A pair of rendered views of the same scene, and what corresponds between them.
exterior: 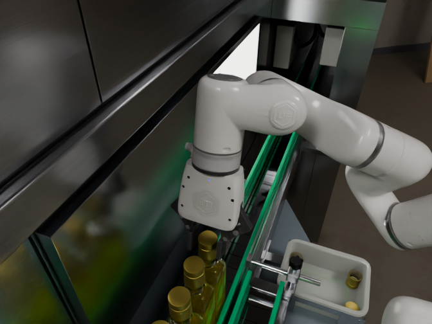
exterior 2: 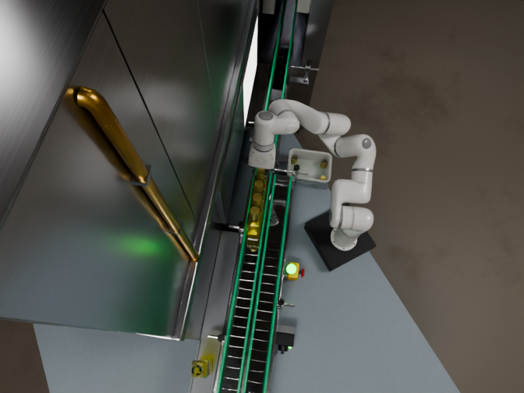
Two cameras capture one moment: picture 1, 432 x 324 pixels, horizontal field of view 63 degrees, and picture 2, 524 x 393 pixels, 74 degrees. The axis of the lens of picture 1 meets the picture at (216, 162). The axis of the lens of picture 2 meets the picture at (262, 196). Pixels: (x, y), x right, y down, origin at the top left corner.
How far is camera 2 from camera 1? 81 cm
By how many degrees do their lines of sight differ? 29
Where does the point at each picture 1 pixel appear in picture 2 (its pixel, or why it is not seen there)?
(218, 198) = (267, 159)
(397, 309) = (336, 185)
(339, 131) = (312, 122)
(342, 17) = not seen: outside the picture
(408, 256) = (362, 126)
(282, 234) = (285, 143)
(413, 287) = not seen: hidden behind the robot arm
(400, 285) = not seen: hidden behind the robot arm
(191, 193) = (254, 157)
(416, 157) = (343, 126)
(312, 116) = (300, 114)
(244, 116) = (276, 132)
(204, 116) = (260, 133)
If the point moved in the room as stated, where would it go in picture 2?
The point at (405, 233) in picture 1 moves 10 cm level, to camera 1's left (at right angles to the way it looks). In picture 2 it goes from (341, 153) to (318, 157)
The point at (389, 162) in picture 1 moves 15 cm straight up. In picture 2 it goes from (332, 131) to (342, 106)
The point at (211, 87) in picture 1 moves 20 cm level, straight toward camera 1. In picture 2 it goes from (262, 124) to (278, 175)
